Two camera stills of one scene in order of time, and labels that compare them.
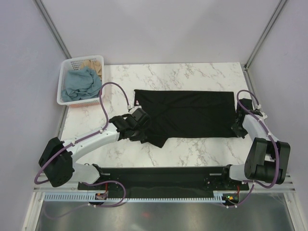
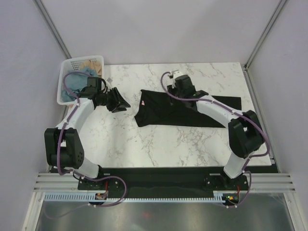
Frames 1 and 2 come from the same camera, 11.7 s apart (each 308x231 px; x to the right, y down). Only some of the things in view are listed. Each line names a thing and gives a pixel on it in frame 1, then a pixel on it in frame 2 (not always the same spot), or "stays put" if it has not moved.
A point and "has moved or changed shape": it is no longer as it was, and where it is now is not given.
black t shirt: (187, 113) has moved or changed shape
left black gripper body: (139, 134) to (110, 99)
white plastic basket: (79, 81) stays put
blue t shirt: (81, 84) stays put
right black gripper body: (239, 130) to (175, 91)
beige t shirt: (94, 64) stays put
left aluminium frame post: (46, 19) stays put
